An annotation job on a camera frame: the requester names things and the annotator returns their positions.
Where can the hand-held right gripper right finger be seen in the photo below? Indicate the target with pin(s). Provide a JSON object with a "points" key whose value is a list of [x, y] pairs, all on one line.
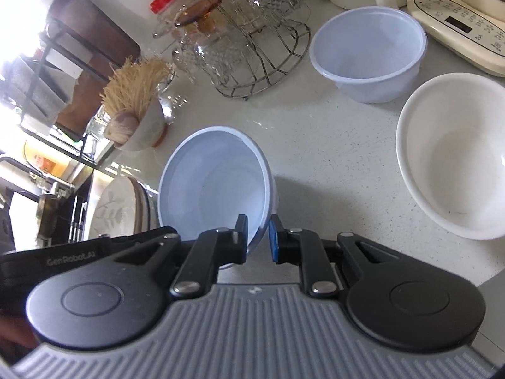
{"points": [[275, 244]]}

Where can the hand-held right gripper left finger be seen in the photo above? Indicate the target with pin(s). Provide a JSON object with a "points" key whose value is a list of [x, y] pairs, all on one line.
{"points": [[238, 241]]}

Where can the translucent plastic bowl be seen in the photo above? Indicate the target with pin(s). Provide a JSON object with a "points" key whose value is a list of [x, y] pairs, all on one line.
{"points": [[213, 181], [367, 47]]}

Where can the white ceramic bowl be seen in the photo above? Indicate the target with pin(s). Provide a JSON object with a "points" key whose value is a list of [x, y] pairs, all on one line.
{"points": [[453, 154]]}

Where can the sink drain rack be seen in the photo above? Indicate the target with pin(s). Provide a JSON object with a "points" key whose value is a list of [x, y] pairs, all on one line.
{"points": [[79, 221]]}

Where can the tall steel faucet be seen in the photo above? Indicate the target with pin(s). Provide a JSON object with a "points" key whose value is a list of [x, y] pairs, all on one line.
{"points": [[51, 185]]}

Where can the yellow detergent bottle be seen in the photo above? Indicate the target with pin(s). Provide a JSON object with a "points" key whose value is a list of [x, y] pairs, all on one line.
{"points": [[47, 164]]}

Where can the clear drinking glass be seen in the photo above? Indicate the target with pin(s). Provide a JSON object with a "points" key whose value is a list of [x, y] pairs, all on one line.
{"points": [[172, 102], [98, 130]]}

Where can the white bowl with red foot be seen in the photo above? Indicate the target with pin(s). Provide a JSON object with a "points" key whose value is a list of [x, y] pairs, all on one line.
{"points": [[146, 130]]}

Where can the garlic bulb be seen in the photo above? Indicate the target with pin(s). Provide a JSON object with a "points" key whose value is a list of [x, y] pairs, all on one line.
{"points": [[120, 126]]}

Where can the textured steel cleaver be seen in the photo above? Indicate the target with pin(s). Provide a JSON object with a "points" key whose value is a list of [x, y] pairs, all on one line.
{"points": [[39, 90]]}

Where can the black dish rack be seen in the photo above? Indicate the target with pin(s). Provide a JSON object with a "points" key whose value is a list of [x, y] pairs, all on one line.
{"points": [[51, 47]]}

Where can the amber glass cup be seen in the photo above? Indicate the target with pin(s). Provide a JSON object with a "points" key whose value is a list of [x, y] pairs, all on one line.
{"points": [[197, 10]]}

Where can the brown cutting board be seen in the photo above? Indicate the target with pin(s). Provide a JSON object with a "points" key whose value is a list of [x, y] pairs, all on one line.
{"points": [[86, 27]]}

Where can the cream kettle base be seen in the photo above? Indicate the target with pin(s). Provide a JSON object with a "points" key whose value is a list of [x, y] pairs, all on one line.
{"points": [[453, 6]]}

